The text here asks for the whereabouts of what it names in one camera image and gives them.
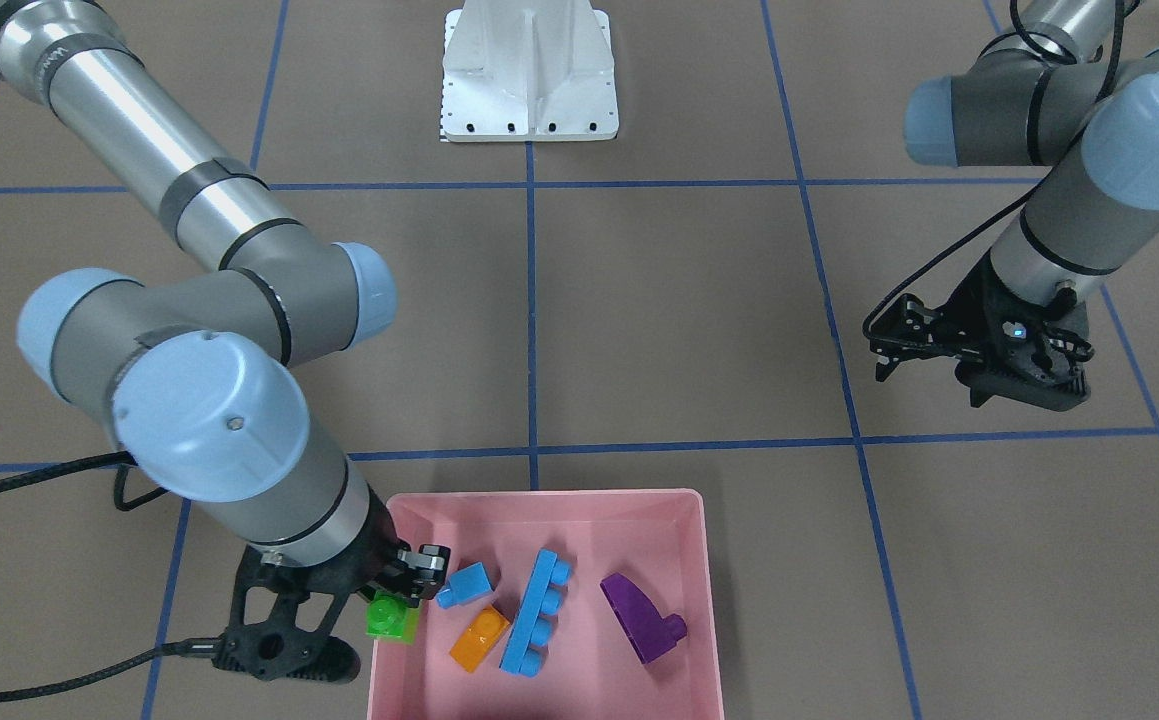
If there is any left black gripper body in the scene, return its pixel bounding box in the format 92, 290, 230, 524
941, 256, 1092, 413

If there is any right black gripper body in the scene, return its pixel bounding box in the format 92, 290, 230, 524
239, 486, 451, 608

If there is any green two-stud block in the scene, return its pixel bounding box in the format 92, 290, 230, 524
367, 591, 422, 643

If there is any small blue single-stud block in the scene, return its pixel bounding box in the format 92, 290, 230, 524
433, 562, 495, 609

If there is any orange single-stud block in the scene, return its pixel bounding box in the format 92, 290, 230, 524
449, 603, 511, 674

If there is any long blue four-stud block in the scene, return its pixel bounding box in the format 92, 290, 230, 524
498, 548, 573, 678

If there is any purple sloped block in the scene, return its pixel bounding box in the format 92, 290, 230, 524
599, 573, 688, 666

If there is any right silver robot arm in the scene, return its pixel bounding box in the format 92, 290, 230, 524
0, 1, 449, 603

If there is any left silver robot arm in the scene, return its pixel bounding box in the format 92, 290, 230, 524
866, 1, 1159, 413

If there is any pink plastic box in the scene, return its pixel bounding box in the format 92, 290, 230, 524
367, 489, 726, 719

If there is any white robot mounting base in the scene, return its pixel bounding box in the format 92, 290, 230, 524
439, 1, 620, 143

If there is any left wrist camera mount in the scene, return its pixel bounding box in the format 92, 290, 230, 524
862, 292, 975, 381

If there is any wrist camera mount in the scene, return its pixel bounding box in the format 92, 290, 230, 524
862, 292, 975, 381
210, 548, 360, 684

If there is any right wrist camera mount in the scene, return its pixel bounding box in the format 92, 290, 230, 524
210, 548, 360, 684

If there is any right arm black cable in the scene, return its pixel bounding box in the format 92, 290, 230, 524
0, 452, 240, 707

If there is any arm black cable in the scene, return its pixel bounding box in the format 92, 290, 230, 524
863, 0, 1130, 341
0, 452, 240, 707

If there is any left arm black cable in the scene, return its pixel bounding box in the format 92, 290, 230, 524
863, 0, 1130, 341

